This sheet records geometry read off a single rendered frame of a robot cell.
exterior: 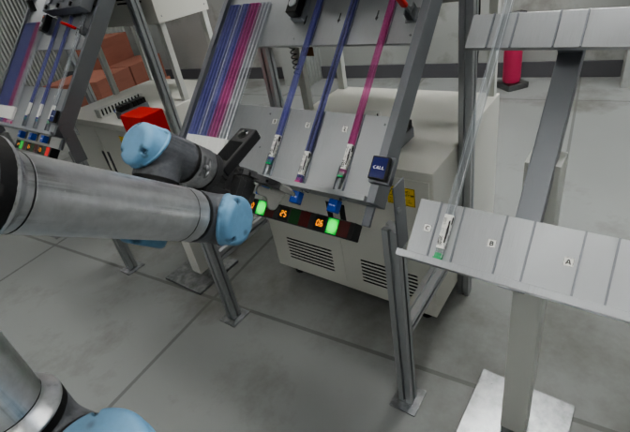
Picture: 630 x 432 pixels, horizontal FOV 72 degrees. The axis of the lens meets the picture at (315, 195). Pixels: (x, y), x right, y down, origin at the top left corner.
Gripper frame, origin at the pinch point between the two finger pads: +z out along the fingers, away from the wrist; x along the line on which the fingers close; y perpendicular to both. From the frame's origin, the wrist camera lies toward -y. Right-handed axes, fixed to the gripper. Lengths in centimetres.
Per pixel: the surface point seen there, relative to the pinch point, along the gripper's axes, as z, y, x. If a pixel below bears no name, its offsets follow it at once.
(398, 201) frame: 11.1, -4.2, 25.4
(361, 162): 10.0, -10.9, 14.6
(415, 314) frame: 43, 20, 25
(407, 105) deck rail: 11.7, -26.0, 21.0
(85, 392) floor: 26, 82, -76
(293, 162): 10.0, -8.3, -4.0
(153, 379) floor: 37, 71, -57
